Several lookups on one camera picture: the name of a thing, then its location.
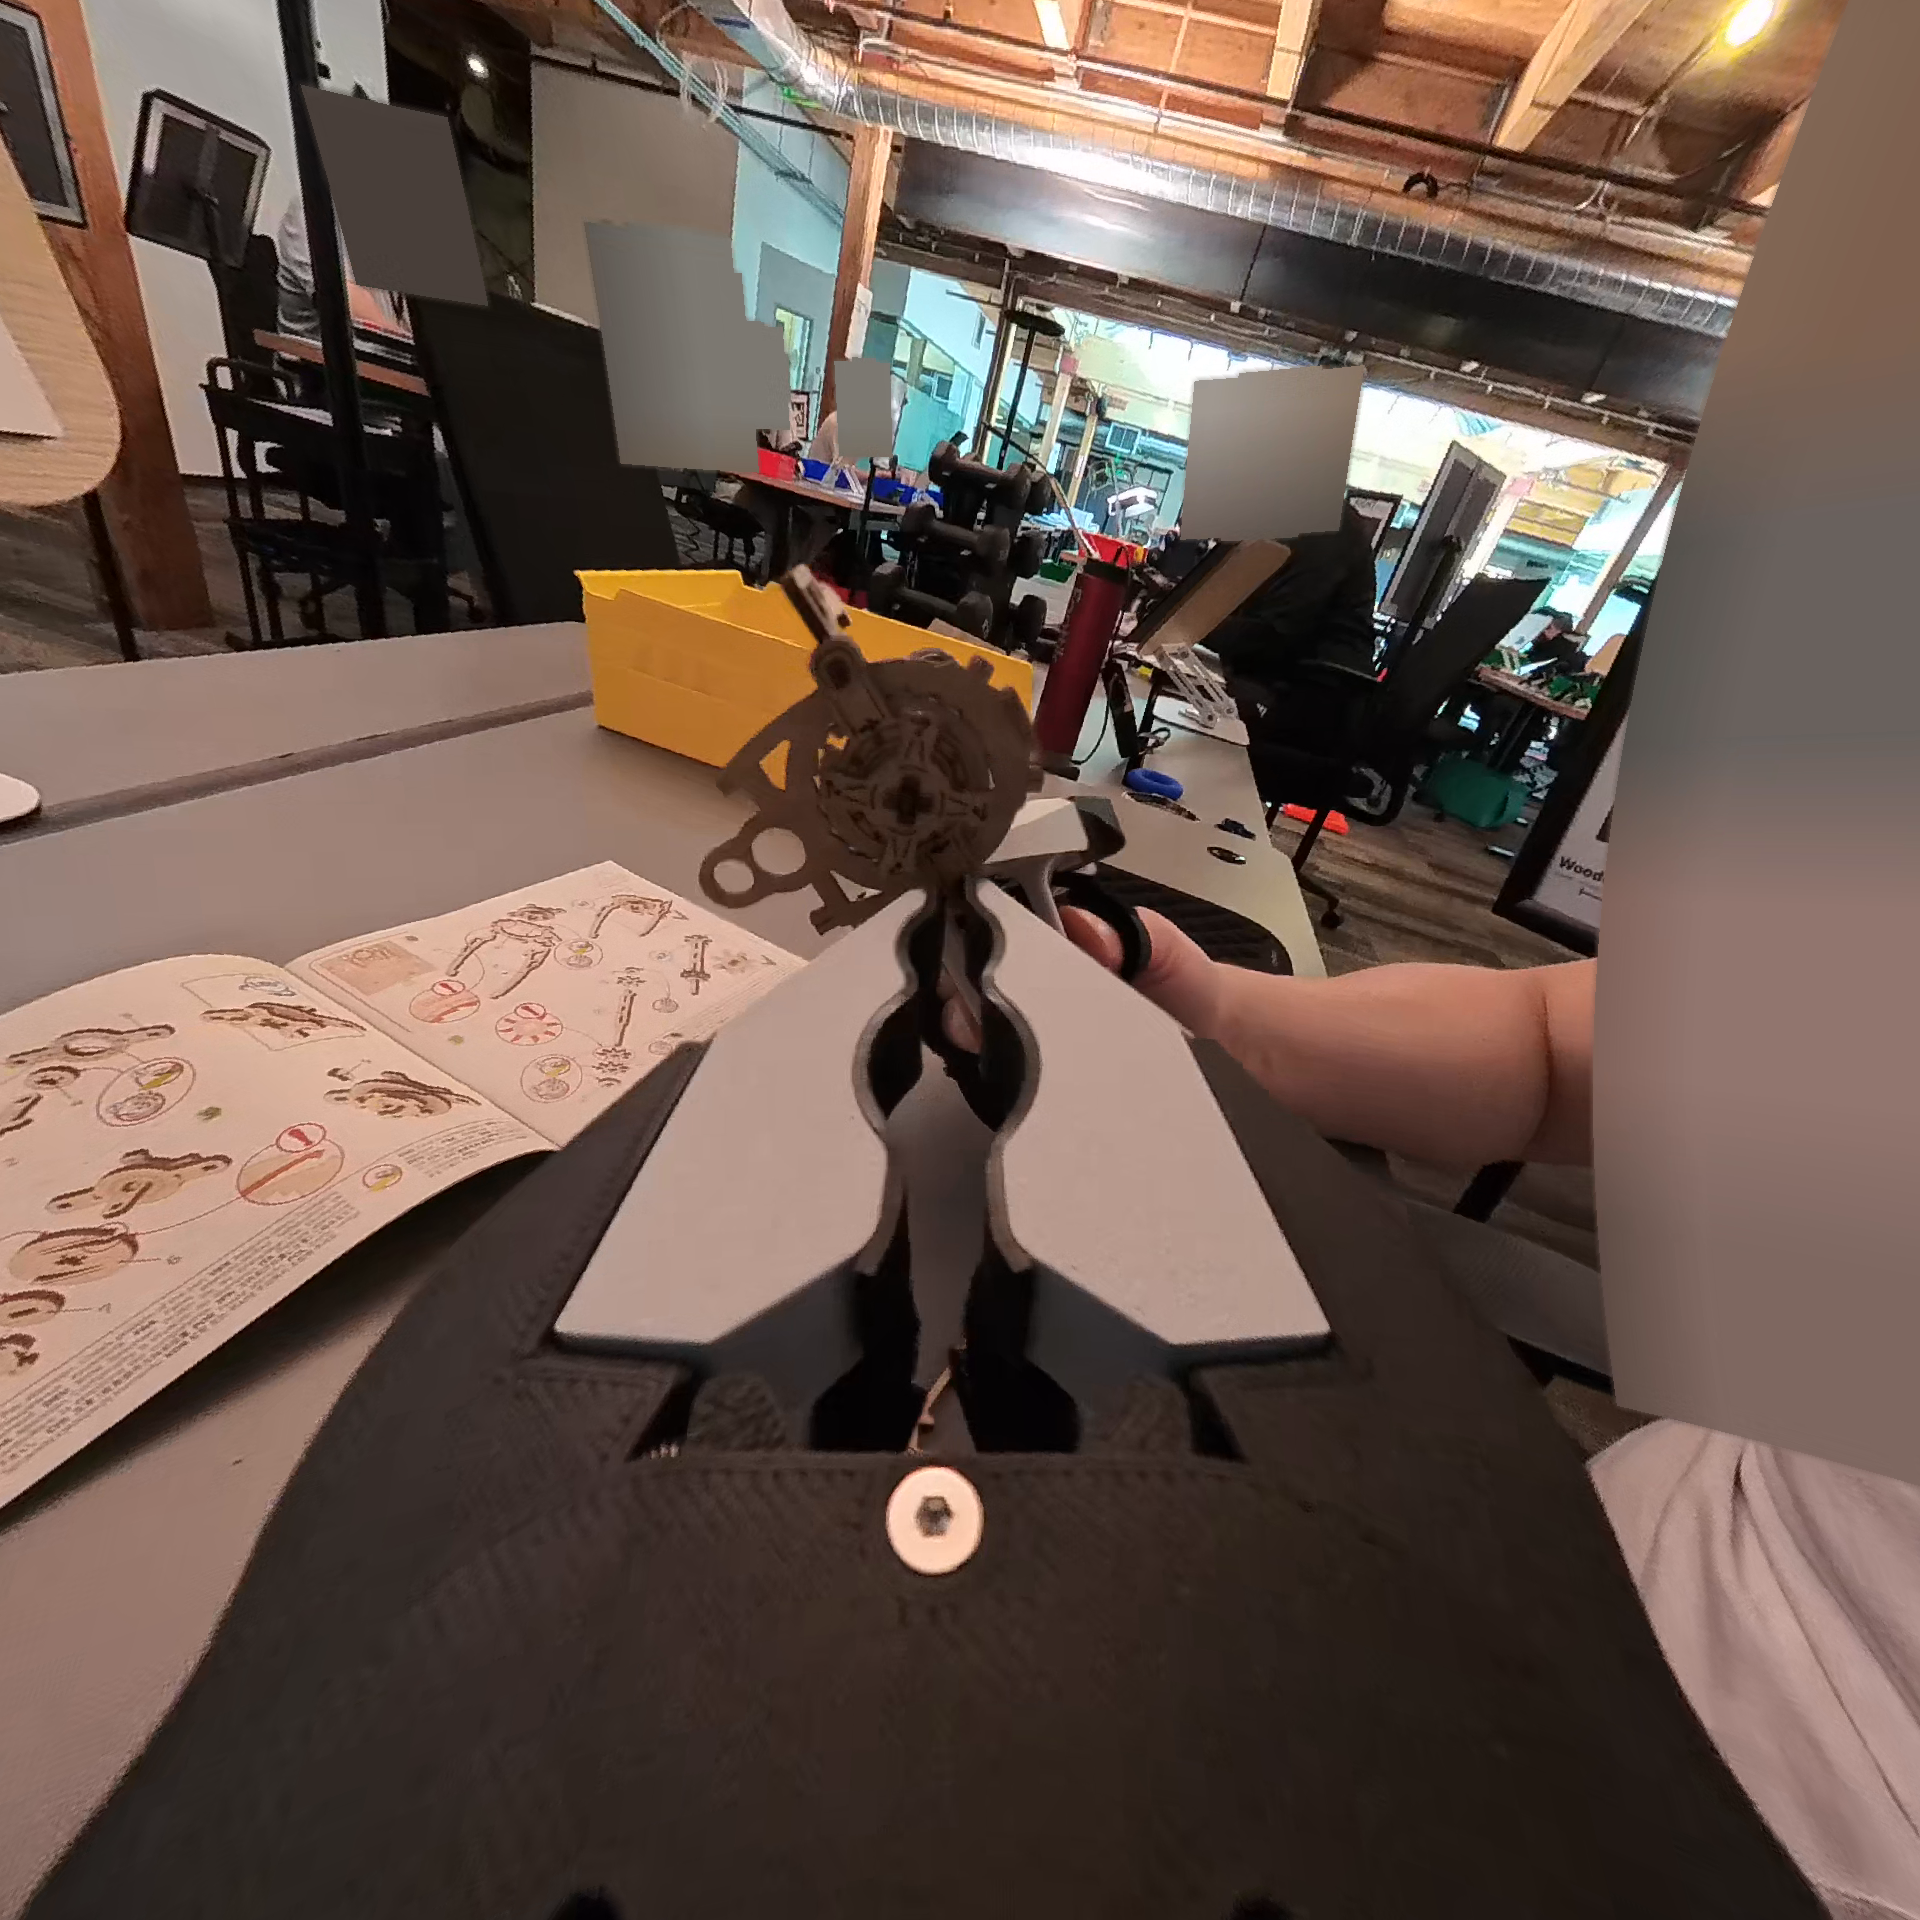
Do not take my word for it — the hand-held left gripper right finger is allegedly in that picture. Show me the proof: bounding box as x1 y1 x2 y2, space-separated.
959 879 1339 1375

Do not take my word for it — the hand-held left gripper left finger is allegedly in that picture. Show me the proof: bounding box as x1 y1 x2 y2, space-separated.
551 889 940 1375

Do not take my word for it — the wooden gear model assembly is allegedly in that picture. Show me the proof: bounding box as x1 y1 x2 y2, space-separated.
695 567 1050 940

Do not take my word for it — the person's right forearm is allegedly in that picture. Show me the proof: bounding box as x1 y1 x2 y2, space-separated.
1244 960 1599 1176

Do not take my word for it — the person's right hand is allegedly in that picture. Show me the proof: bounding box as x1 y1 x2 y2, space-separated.
1057 905 1254 1059

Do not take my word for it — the red water bottle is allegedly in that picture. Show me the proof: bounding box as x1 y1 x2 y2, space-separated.
1036 558 1135 756

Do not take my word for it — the white laptop stand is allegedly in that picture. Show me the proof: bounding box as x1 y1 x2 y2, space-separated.
1146 647 1250 738

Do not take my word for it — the open laptop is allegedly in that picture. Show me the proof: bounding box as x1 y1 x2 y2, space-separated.
1135 538 1292 664

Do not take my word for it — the black dumbbell rack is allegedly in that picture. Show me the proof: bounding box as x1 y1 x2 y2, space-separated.
870 434 1057 654

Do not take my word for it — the black office chair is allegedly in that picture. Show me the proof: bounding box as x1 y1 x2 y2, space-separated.
1244 578 1556 892

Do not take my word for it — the green storage bin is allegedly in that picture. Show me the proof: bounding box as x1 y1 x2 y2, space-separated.
1421 755 1528 829

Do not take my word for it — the yellow plastic bin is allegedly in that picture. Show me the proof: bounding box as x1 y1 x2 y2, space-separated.
579 567 1040 772

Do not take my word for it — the desk computer monitor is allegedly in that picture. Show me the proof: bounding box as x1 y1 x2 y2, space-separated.
1383 442 1512 619

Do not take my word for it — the black framed marker sign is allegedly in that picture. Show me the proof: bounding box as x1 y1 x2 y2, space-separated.
1494 719 1630 962

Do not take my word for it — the paper instruction booklet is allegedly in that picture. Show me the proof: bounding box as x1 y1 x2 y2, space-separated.
0 858 812 1515

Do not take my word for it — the black partition panel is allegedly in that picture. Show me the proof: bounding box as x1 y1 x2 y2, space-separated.
412 301 679 627

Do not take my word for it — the light wooden board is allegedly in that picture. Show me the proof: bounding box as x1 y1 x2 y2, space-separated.
0 150 125 514

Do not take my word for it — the silver ventilation duct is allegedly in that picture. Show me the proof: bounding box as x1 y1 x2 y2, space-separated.
815 81 1750 341

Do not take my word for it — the wall mounted monitor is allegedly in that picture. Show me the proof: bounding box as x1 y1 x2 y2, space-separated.
125 91 276 274

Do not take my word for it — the framed wall picture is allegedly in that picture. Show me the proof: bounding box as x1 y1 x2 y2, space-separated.
0 0 86 229

